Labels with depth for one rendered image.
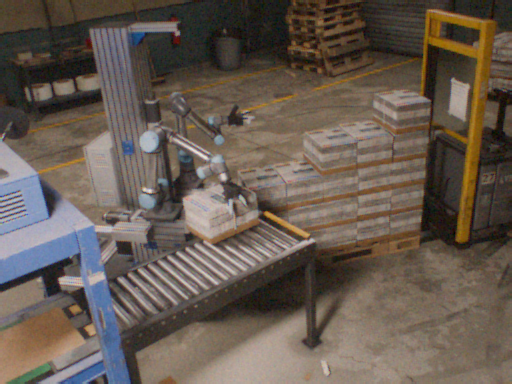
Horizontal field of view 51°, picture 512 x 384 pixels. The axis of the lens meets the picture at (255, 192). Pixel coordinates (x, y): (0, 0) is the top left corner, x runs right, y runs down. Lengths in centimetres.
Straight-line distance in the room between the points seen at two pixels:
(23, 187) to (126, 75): 161
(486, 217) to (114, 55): 317
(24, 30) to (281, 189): 666
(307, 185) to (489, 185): 151
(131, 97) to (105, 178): 65
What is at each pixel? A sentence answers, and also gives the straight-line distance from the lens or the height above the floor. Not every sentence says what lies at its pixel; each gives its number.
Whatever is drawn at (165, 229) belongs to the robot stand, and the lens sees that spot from 374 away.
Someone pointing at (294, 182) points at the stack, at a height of 82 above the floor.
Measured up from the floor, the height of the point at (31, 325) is 80.
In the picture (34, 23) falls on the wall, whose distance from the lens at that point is 981.
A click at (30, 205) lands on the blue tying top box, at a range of 222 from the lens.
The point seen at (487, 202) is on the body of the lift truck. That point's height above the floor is 41.
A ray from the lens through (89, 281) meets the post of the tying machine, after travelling 224.
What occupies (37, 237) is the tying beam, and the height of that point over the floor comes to 155.
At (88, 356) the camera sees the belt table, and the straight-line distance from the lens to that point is 270.
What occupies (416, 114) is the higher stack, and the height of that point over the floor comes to 120.
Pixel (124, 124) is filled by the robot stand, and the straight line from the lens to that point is 376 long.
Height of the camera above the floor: 253
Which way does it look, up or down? 26 degrees down
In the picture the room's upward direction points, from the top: 4 degrees counter-clockwise
